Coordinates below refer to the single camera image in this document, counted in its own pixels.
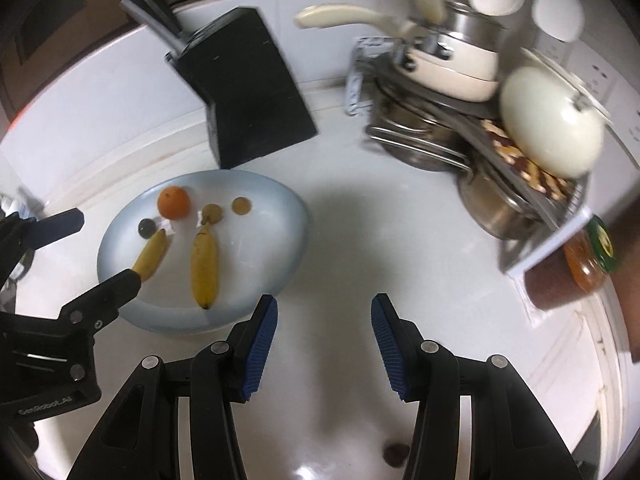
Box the yellow banana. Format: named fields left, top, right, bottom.
left=190, top=226, right=219, bottom=310
left=131, top=229, right=168, bottom=282

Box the dark small fruit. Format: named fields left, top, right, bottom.
left=383, top=442, right=410, bottom=468
left=138, top=218, right=157, bottom=240

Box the small orange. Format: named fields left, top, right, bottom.
left=156, top=185, right=191, bottom=220

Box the small brown fruit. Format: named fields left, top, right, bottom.
left=201, top=204, right=224, bottom=226

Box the small tan fruit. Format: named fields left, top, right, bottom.
left=231, top=196, right=253, bottom=216

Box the dark small fruit on counter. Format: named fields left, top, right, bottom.
left=383, top=442, right=410, bottom=468

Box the pale blue oval plate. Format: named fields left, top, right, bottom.
left=96, top=170, right=309, bottom=336

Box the steel pot under shelf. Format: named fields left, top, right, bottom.
left=458, top=155, right=541, bottom=240

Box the glass jar green lid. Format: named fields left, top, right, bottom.
left=563, top=216, right=617, bottom=295

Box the patterned trivet mat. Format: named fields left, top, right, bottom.
left=480, top=119, right=575, bottom=203

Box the black knife block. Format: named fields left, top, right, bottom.
left=166, top=6, right=317, bottom=169

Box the cream round ceramic pot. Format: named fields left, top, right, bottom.
left=499, top=49, right=612, bottom=179

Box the white hanging spoon right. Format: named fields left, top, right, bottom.
left=532, top=0, right=585, bottom=44

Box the steel pan with handle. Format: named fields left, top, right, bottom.
left=364, top=82, right=471, bottom=172

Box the steel handled knife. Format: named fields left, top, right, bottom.
left=120, top=0, right=188, bottom=54

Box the cream saucepan with handle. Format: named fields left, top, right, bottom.
left=294, top=3, right=499, bottom=103

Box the white wall socket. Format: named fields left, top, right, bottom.
left=569, top=41, right=640, bottom=143

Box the steel pot cream handle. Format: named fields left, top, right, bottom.
left=411, top=0, right=502, bottom=52

